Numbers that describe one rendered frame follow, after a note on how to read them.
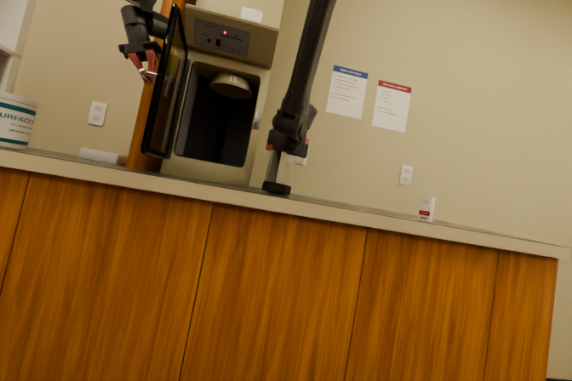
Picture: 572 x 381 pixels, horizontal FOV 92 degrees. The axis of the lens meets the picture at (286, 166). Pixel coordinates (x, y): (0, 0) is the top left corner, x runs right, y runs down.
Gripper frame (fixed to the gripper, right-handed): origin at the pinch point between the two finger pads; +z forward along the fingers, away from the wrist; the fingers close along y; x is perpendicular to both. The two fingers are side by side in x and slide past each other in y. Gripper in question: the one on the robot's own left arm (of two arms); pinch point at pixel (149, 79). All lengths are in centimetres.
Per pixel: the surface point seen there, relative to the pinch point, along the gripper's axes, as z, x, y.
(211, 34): -17.7, -14.7, -21.4
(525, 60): 5, -48, -215
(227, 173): 31.0, -19.8, -15.7
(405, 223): 57, 15, -60
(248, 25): -16.8, -9.7, -33.7
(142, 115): 6.2, -13.6, 6.5
